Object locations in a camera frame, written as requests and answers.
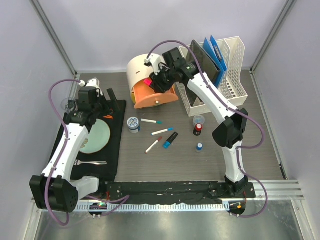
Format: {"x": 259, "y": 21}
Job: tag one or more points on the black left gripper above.
{"x": 114, "y": 104}

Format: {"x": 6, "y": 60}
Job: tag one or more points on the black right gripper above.
{"x": 159, "y": 87}

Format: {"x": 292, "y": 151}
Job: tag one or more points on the pink black highlighter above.
{"x": 149, "y": 82}

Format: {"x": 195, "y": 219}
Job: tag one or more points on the cream round drawer cabinet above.
{"x": 143, "y": 96}

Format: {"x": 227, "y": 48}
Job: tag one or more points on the blue plastic folder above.
{"x": 212, "y": 48}

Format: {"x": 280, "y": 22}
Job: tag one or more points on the blue black highlighter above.
{"x": 170, "y": 140}

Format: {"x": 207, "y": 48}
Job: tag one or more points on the cream perforated file organizer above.
{"x": 233, "y": 51}

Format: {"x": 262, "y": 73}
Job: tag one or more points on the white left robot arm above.
{"x": 54, "y": 189}

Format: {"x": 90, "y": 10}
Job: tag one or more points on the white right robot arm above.
{"x": 232, "y": 121}

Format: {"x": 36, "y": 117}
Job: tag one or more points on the blue white round tin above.
{"x": 133, "y": 125}

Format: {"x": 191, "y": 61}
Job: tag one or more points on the pale green plate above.
{"x": 97, "y": 139}

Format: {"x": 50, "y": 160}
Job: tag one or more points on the white marker green cap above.
{"x": 150, "y": 121}

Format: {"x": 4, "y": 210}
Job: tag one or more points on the clear glass cup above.
{"x": 68, "y": 105}

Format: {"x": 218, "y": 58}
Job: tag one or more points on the white marker blue cap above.
{"x": 162, "y": 131}

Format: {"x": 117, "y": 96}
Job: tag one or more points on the black cloth mat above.
{"x": 110, "y": 152}

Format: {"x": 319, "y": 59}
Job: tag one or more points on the clear jar with lid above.
{"x": 198, "y": 119}

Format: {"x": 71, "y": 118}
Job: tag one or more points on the white marker red cap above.
{"x": 153, "y": 145}

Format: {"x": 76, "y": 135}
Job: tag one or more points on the red black stamp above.
{"x": 197, "y": 129}

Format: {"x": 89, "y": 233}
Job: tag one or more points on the metal spoon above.
{"x": 96, "y": 163}

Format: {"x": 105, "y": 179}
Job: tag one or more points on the small blue cap bottle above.
{"x": 199, "y": 147}

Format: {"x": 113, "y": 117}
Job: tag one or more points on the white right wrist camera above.
{"x": 153, "y": 60}

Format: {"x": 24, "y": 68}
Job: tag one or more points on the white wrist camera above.
{"x": 94, "y": 82}
{"x": 153, "y": 60}

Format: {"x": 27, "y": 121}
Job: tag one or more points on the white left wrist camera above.
{"x": 94, "y": 82}

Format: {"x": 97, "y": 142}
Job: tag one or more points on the black mounting rail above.
{"x": 173, "y": 192}

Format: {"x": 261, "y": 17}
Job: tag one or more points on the white slotted cable duct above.
{"x": 95, "y": 207}

